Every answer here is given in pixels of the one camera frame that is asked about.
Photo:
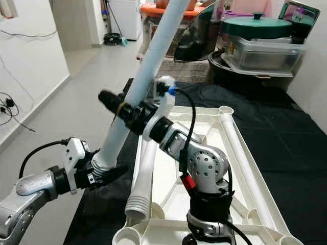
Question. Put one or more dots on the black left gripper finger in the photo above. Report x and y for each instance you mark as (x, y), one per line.
(111, 177)

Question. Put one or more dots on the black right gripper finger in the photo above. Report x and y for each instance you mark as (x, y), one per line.
(113, 102)

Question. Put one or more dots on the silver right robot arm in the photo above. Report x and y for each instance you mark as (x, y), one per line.
(209, 166)

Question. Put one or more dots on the white plastic table top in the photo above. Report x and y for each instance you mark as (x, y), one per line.
(166, 204)

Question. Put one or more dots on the white chest freezer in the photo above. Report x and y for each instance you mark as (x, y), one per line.
(125, 20)

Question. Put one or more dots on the shiny black bag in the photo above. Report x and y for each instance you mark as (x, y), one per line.
(194, 46)

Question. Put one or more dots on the black wok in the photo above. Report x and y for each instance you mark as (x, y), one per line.
(222, 74)

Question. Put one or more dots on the orange-lidded storage box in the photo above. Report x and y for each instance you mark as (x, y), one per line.
(147, 10)

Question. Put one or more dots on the black power plug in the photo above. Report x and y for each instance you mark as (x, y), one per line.
(10, 102)

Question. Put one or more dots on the black tablecloth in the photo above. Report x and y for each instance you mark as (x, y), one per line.
(276, 132)

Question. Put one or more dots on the clear plastic storage container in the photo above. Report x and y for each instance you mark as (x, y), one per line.
(265, 56)

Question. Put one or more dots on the green pot lid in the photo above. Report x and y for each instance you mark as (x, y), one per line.
(255, 28)

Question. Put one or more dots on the translucent pink plastic container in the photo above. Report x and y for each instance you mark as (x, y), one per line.
(235, 6)

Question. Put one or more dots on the framed picture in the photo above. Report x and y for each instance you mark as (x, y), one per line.
(296, 13)

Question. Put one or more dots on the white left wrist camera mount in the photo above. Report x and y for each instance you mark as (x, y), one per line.
(76, 153)

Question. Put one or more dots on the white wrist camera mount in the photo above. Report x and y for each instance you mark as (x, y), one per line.
(166, 84)
(76, 153)

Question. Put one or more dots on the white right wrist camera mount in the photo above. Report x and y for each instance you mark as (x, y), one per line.
(166, 84)

